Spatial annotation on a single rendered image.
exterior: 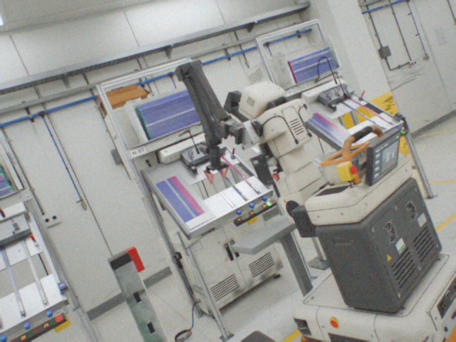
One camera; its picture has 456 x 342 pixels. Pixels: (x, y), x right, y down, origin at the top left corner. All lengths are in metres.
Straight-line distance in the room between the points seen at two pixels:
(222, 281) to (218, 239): 0.31
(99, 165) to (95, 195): 0.32
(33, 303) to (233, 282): 1.33
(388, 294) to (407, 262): 0.19
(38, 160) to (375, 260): 3.47
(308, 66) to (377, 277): 2.42
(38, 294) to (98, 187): 2.06
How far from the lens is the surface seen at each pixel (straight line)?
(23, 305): 2.45
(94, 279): 4.37
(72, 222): 4.29
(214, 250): 2.87
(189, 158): 2.86
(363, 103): 3.77
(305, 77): 3.64
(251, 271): 3.02
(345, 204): 1.56
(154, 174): 2.86
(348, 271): 1.73
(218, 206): 2.60
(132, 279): 0.60
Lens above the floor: 1.20
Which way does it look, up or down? 5 degrees down
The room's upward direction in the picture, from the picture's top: 23 degrees counter-clockwise
